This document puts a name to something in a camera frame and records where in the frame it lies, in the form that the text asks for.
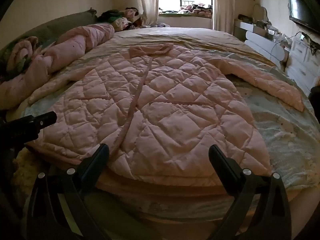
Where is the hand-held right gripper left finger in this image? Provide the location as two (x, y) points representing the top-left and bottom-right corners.
(26, 144), (110, 240)

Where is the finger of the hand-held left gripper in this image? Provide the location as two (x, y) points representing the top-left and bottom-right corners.
(33, 111), (57, 128)

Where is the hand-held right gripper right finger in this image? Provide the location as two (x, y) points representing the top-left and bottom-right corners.
(208, 144), (292, 240)

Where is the pink quilted coat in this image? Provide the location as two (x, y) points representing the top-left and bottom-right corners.
(25, 42), (304, 188)

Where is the pile of clothes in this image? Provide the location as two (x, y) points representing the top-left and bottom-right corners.
(96, 7), (148, 29)

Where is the clothes heap on windowsill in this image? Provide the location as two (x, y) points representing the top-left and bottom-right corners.
(179, 2), (213, 18)

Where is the yellow fluffy cushion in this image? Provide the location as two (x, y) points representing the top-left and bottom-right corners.
(12, 150), (50, 205)

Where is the light blue printed blanket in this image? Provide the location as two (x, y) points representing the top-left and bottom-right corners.
(12, 50), (320, 230)

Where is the floral rolled blanket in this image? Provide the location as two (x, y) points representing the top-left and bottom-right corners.
(5, 36), (38, 73)

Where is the pink rolled comforter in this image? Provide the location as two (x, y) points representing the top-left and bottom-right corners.
(0, 22), (115, 110)

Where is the green headboard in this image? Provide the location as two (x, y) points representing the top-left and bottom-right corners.
(0, 9), (98, 60)

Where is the dark object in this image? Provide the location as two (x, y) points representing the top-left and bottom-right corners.
(309, 86), (320, 110)

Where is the white vanity desk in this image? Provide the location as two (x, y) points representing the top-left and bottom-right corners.
(234, 20), (290, 67)

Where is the yellow bed sheet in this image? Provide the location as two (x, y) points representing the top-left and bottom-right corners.
(85, 27), (275, 68)

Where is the white dresser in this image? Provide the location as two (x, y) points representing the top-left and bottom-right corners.
(285, 34), (320, 90)

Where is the clutter of small items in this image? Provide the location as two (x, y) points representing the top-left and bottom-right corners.
(252, 20), (293, 42)

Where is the vanity mirror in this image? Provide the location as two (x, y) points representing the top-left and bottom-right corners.
(254, 4), (269, 22)

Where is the white curtain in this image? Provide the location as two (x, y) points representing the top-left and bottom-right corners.
(211, 0), (235, 35)
(132, 0), (160, 27)

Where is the black television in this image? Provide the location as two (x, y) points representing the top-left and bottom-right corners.
(287, 0), (320, 34)

